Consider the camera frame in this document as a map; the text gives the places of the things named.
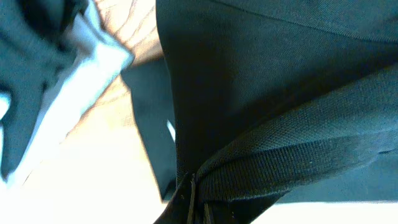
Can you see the black polo shirt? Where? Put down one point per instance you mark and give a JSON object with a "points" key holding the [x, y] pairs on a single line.
{"points": [[259, 102]]}

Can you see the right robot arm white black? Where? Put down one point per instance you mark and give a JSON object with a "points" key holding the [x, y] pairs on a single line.
{"points": [[56, 61]]}

